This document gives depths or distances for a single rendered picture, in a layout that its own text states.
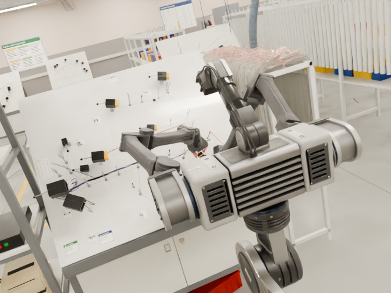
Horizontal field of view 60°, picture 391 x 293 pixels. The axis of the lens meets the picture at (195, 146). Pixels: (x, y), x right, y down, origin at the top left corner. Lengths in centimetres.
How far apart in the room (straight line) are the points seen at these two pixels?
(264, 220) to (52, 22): 1224
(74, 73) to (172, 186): 1000
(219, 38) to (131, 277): 402
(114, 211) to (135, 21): 1130
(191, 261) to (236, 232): 32
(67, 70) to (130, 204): 916
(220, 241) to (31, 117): 134
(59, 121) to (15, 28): 1096
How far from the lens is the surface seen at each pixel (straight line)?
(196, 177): 83
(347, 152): 103
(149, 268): 207
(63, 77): 1080
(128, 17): 1291
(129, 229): 192
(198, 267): 217
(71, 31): 1284
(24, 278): 211
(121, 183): 197
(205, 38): 533
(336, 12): 466
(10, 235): 191
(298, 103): 266
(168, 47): 519
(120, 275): 207
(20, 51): 1300
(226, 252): 218
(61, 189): 187
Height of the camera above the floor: 189
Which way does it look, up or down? 21 degrees down
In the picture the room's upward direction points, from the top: 14 degrees counter-clockwise
